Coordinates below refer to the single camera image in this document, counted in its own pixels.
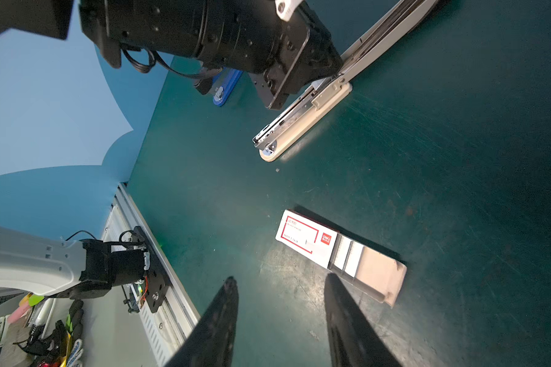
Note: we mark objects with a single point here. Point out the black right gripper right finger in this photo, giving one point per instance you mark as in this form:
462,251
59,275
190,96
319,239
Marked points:
352,340

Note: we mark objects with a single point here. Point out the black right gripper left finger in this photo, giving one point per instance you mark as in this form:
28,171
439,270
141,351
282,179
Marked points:
211,342

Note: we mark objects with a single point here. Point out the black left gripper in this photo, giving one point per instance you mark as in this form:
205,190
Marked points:
302,52

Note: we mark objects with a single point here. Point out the beige black stapler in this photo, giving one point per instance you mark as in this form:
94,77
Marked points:
323,95

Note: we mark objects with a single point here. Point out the red white staple box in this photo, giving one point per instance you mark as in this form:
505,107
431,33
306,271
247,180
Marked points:
377,275

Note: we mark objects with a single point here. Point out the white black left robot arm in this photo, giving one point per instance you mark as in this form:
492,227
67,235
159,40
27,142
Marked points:
234,34

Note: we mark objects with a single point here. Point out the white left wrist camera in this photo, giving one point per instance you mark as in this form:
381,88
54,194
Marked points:
285,8

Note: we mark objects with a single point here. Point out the aluminium front rail frame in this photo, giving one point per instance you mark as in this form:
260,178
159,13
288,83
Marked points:
168,329

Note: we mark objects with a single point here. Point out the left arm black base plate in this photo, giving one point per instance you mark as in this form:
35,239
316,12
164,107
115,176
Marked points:
158,279

